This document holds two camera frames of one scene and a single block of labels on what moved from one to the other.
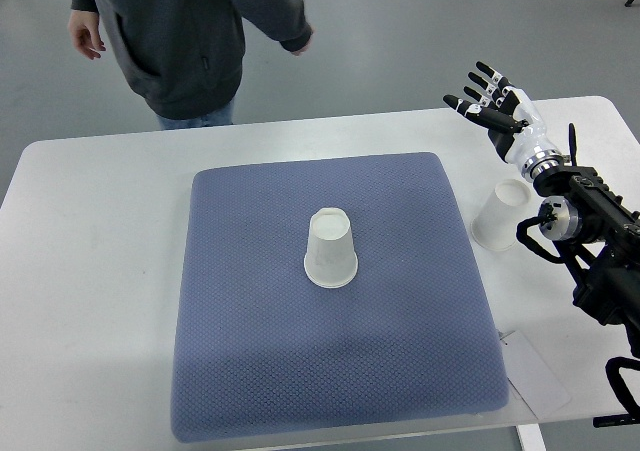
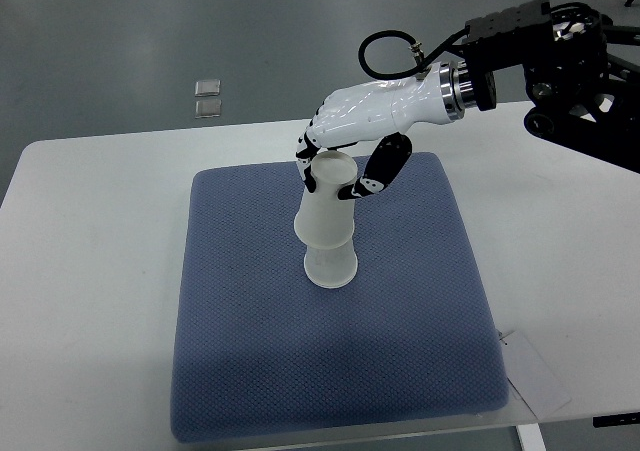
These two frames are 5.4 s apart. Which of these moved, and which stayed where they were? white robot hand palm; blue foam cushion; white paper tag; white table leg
Moved: white robot hand palm
Stayed: white table leg; white paper tag; blue foam cushion
